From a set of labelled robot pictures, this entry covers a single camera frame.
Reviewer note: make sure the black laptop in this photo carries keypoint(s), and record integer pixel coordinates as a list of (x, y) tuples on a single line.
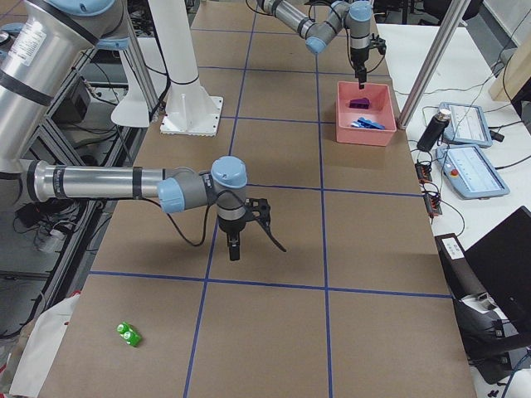
[(490, 289)]

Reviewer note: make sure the pink plastic box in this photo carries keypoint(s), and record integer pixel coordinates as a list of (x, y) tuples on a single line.
[(364, 115)]

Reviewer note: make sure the black water bottle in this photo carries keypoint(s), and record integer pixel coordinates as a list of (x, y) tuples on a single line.
[(434, 130)]

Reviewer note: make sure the teach pendant tablet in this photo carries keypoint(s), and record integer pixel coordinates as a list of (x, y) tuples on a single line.
[(470, 172), (468, 125)]

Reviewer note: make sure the far teach pendant tablet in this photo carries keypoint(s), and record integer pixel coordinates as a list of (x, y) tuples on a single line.
[(468, 125)]

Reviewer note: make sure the far orange usb hub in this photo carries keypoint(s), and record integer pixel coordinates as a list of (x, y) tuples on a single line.
[(423, 171)]

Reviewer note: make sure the near orange usb hub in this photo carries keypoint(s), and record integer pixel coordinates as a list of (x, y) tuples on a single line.
[(432, 202)]

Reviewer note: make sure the near teach pendant tablet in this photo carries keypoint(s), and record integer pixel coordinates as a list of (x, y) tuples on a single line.
[(470, 172)]

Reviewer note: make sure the brown paper table mat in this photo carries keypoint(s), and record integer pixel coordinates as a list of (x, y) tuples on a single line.
[(352, 304)]

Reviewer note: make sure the white plastic bag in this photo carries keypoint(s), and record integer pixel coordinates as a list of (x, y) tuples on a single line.
[(41, 348)]

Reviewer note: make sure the green toy block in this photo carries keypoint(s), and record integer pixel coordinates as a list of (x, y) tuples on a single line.
[(131, 336)]

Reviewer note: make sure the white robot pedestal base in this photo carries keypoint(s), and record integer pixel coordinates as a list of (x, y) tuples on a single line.
[(162, 76)]

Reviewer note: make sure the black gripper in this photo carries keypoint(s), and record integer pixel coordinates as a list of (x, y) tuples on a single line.
[(358, 58), (229, 226)]

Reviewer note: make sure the aluminium frame post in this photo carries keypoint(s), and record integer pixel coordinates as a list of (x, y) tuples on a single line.
[(454, 15)]

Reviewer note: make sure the purple toy block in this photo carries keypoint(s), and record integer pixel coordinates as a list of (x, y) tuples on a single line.
[(359, 103)]

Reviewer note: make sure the aluminium frame rack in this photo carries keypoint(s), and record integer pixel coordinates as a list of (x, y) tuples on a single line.
[(46, 249)]

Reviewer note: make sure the orange usb hub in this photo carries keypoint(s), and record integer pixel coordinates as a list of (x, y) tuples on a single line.
[(432, 202), (423, 171)]

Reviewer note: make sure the long blue toy block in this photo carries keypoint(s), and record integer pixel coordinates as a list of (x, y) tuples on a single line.
[(369, 124)]

